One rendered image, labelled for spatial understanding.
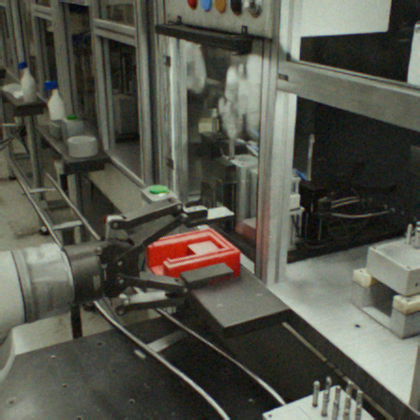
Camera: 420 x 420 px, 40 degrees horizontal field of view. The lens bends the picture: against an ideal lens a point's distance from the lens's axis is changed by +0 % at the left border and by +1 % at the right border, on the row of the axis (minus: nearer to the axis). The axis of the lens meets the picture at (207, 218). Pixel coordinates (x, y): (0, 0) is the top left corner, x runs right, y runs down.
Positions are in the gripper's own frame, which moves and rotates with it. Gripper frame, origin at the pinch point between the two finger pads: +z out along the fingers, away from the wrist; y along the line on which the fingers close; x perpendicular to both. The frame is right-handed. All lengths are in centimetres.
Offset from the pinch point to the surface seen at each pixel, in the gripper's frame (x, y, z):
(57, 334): 159, -112, 5
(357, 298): 4.8, -19.5, 31.9
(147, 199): 46.6, -10.5, 8.0
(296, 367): 29, -53, 38
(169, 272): 24.6, -16.9, 3.5
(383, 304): 3.0, -20.9, 36.5
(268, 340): 42, -53, 38
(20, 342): 160, -112, -11
